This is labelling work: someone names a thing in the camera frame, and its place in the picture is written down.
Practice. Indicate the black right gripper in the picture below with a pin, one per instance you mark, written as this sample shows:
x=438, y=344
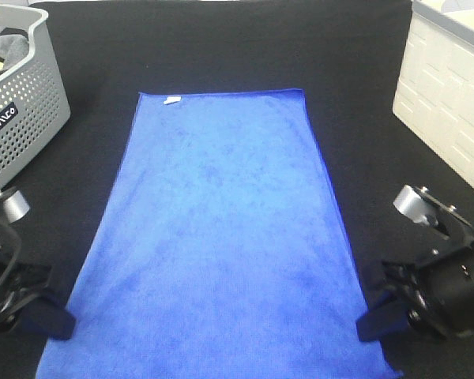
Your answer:
x=402, y=307

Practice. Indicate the blue microfiber towel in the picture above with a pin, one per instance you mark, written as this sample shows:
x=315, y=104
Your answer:
x=221, y=253

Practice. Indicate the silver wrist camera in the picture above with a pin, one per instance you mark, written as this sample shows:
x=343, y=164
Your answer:
x=411, y=205
x=14, y=205

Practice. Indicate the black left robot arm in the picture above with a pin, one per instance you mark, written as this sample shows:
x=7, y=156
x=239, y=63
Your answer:
x=10, y=250

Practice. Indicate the grey cloth in basket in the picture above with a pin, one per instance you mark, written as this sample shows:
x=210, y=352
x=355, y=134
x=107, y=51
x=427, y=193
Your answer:
x=13, y=48

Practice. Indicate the black table cover cloth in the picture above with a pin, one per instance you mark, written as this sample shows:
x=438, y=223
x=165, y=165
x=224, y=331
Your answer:
x=344, y=56

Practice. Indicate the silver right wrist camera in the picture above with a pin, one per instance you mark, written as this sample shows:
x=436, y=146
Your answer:
x=411, y=205

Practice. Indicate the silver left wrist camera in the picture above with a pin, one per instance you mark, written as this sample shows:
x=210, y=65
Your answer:
x=14, y=205

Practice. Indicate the grey perforated plastic basket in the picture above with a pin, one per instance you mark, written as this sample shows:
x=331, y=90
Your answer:
x=33, y=102

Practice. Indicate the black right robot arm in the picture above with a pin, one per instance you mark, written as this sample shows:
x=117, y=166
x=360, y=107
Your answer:
x=431, y=297

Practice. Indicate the white plastic storage bin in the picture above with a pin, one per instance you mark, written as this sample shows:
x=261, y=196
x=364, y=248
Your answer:
x=435, y=89

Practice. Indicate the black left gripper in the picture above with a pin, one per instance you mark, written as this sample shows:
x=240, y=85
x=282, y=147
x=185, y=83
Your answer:
x=26, y=306

